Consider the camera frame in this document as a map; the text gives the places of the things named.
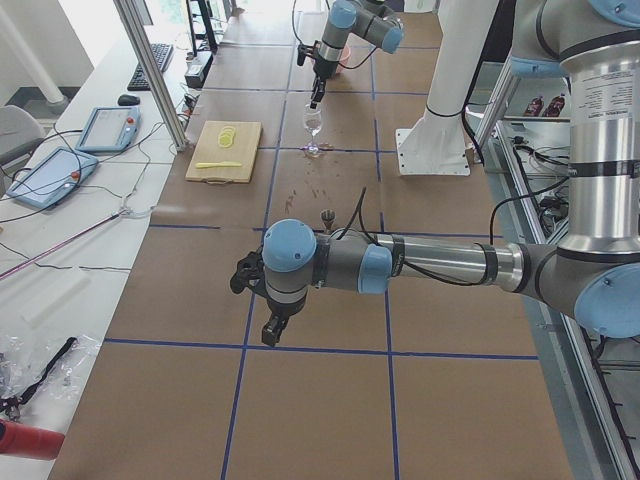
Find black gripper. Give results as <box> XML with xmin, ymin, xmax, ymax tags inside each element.
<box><xmin>261</xmin><ymin>300</ymin><xmax>303</xmax><ymax>347</ymax></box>
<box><xmin>310</xmin><ymin>56</ymin><xmax>339</xmax><ymax>110</ymax></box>

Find steel cocktail jigger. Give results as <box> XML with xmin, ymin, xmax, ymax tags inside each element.
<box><xmin>320</xmin><ymin>209</ymin><xmax>336</xmax><ymax>233</ymax></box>

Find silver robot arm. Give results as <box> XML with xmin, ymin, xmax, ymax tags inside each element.
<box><xmin>297</xmin><ymin>0</ymin><xmax>404</xmax><ymax>109</ymax></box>
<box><xmin>253</xmin><ymin>1</ymin><xmax>639</xmax><ymax>346</ymax></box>

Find clear wine glass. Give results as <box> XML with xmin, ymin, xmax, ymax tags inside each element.
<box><xmin>303</xmin><ymin>104</ymin><xmax>322</xmax><ymax>158</ymax></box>

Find pink plastic bowl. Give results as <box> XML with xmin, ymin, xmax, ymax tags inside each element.
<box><xmin>335</xmin><ymin>45</ymin><xmax>351</xmax><ymax>76</ymax></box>

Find yellow lemon slices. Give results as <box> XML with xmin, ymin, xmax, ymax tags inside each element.
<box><xmin>217</xmin><ymin>125</ymin><xmax>237</xmax><ymax>149</ymax></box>

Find bamboo cutting board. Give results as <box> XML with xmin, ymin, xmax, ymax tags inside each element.
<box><xmin>185</xmin><ymin>121</ymin><xmax>262</xmax><ymax>183</ymax></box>

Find yellow plastic knife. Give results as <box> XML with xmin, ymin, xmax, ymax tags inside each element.
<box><xmin>195</xmin><ymin>161</ymin><xmax>243</xmax><ymax>169</ymax></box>

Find black keyboard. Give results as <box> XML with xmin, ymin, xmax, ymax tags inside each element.
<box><xmin>126</xmin><ymin>42</ymin><xmax>176</xmax><ymax>92</ymax></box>

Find black computer mouse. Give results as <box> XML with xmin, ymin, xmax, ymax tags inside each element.
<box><xmin>117</xmin><ymin>94</ymin><xmax>140</xmax><ymax>106</ymax></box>

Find far blue teach pendant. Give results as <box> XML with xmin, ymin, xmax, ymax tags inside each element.
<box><xmin>76</xmin><ymin>106</ymin><xmax>140</xmax><ymax>155</ymax></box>

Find blue teach pendant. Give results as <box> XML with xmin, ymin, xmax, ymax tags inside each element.
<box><xmin>7</xmin><ymin>147</ymin><xmax>98</xmax><ymax>209</ymax></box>
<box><xmin>76</xmin><ymin>106</ymin><xmax>140</xmax><ymax>155</ymax></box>

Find long metal rod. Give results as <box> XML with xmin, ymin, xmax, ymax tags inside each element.
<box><xmin>0</xmin><ymin>208</ymin><xmax>129</xmax><ymax>281</ymax></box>

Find near blue teach pendant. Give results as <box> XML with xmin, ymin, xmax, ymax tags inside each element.
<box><xmin>7</xmin><ymin>147</ymin><xmax>98</xmax><ymax>209</ymax></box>

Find red bottle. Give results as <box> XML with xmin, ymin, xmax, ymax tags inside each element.
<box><xmin>0</xmin><ymin>420</ymin><xmax>65</xmax><ymax>460</ymax></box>

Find black strap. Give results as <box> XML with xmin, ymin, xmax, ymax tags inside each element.
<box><xmin>9</xmin><ymin>336</ymin><xmax>78</xmax><ymax>406</ymax></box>

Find aluminium frame post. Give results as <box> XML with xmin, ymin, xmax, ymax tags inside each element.
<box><xmin>113</xmin><ymin>0</ymin><xmax>188</xmax><ymax>152</ymax></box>

